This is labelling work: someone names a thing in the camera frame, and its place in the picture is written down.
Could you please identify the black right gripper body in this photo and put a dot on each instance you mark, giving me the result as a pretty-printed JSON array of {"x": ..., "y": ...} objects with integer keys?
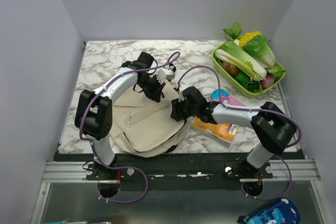
[{"x": 184, "y": 110}]

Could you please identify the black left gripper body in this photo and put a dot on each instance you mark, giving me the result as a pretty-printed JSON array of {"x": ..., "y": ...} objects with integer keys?
[{"x": 151, "y": 86}]

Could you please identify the cream canvas backpack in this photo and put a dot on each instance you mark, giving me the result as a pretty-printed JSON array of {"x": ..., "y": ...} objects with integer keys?
[{"x": 145, "y": 128}]

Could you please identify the yellow orange paperback book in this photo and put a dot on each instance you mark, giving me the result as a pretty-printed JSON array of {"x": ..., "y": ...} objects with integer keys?
[{"x": 221, "y": 132}]

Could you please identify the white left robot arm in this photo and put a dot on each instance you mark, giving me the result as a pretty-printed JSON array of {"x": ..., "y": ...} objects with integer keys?
[{"x": 94, "y": 110}]

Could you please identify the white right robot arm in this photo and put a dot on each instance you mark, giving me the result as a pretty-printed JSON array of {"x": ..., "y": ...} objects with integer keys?
[{"x": 273, "y": 128}]

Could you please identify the pink blue pencil case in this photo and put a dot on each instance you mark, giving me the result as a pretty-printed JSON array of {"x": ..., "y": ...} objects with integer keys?
[{"x": 226, "y": 98}]

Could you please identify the brown mushroom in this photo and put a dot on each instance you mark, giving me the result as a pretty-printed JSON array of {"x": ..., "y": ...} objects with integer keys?
[{"x": 232, "y": 70}]

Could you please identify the green plastic vegetable tray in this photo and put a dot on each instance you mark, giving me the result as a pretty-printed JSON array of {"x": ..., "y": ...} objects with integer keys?
[{"x": 277, "y": 71}]

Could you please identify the dark green leafy vegetable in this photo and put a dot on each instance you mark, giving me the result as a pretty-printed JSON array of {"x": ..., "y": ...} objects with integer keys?
[{"x": 247, "y": 83}]

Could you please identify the napa cabbage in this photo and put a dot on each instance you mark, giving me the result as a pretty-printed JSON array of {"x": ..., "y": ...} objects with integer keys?
[{"x": 232, "y": 54}]

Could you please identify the purple onion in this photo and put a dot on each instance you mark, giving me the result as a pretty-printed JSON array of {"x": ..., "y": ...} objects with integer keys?
[{"x": 267, "y": 82}]

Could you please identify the green leaf sprig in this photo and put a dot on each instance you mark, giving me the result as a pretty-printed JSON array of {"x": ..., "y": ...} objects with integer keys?
[{"x": 234, "y": 31}]

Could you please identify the green lettuce head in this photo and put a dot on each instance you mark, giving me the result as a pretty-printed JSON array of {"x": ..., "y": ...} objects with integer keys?
[{"x": 259, "y": 49}]

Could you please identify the yellow corn cob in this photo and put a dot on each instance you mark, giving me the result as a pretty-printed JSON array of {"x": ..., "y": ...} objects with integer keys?
[{"x": 243, "y": 40}]

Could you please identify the blue shark pencil case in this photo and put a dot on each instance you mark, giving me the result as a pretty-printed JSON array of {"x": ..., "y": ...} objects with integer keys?
[{"x": 281, "y": 210}]

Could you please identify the aluminium frame rail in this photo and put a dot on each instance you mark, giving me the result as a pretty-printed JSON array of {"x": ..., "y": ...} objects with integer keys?
[{"x": 297, "y": 169}]

